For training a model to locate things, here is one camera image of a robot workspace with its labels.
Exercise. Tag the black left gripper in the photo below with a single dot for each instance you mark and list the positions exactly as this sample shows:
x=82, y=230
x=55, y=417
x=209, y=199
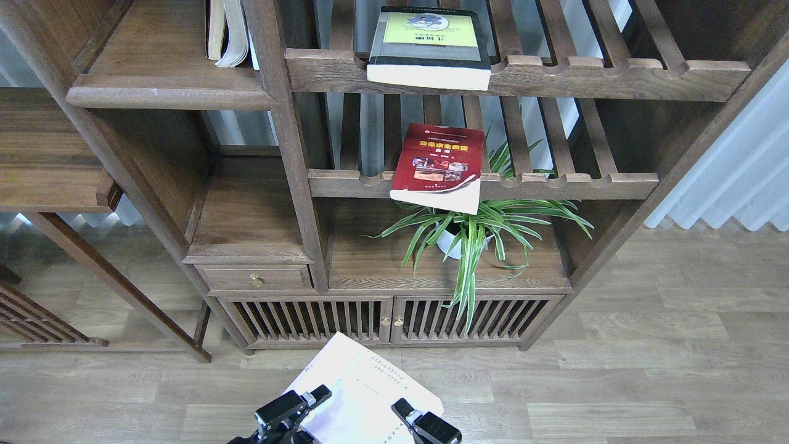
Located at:
x=279, y=421

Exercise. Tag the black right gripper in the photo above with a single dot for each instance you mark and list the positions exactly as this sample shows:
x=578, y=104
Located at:
x=428, y=427

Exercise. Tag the white lavender book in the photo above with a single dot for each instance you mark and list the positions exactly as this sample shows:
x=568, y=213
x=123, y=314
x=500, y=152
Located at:
x=364, y=387

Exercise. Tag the red cover book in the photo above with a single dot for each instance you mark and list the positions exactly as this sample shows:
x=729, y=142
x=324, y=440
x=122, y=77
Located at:
x=440, y=167

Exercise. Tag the yellow and black book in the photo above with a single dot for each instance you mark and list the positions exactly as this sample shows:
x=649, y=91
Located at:
x=430, y=48

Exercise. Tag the white plant pot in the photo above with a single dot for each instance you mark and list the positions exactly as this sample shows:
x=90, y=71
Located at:
x=463, y=237

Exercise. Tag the dark wooden bookshelf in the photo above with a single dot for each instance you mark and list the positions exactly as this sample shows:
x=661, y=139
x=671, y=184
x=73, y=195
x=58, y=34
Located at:
x=283, y=172

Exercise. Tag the green spider plant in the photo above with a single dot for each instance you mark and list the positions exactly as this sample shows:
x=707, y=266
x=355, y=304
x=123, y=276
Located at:
x=515, y=217

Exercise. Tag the open-paged upright book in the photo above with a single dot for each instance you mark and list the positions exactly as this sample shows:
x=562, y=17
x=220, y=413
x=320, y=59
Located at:
x=238, y=45

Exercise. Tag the beige upright book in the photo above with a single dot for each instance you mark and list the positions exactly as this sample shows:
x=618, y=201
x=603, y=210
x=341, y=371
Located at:
x=215, y=21

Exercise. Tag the white pleated curtain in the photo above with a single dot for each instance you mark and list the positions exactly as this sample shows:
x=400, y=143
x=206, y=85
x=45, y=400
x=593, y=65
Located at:
x=744, y=174

